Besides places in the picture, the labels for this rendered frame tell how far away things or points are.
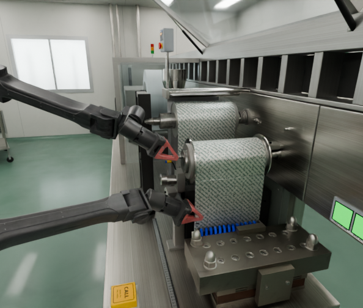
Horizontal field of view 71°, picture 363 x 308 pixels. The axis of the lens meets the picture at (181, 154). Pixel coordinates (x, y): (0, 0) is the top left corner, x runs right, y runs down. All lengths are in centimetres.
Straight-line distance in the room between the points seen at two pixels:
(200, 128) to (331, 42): 50
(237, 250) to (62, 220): 48
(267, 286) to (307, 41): 69
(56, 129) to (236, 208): 592
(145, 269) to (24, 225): 45
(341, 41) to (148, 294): 86
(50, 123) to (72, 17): 232
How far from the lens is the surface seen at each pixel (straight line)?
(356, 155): 72
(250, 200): 90
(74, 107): 81
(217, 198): 84
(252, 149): 84
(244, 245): 83
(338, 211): 78
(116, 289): 86
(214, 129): 101
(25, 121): 667
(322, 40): 83
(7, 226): 63
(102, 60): 625
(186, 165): 79
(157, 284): 89
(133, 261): 97
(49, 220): 64
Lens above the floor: 153
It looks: 19 degrees down
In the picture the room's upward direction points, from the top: straight up
